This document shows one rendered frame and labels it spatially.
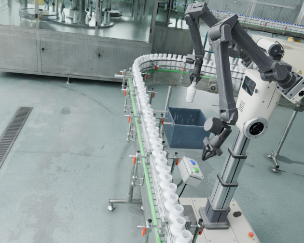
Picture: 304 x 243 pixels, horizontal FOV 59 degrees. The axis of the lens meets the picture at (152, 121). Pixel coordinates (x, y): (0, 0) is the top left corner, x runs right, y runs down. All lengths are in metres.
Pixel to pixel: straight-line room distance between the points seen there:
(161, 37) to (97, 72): 2.41
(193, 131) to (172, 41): 4.90
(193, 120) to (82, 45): 2.86
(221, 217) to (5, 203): 1.84
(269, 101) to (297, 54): 4.06
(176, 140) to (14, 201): 1.54
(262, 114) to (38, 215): 1.96
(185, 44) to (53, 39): 3.37
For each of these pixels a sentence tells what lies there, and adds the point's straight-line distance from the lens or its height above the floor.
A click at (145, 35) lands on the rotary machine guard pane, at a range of 4.81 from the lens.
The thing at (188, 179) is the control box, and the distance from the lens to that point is 1.36.
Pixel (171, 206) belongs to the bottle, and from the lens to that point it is 1.14.
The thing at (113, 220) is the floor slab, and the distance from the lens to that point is 2.55.
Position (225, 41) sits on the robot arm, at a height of 1.72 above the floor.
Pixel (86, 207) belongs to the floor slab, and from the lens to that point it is 2.64.
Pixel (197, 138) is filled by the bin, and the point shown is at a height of 0.84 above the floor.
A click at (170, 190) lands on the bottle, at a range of 1.16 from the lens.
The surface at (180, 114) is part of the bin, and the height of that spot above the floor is 0.89.
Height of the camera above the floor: 1.92
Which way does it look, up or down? 28 degrees down
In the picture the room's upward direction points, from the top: 10 degrees clockwise
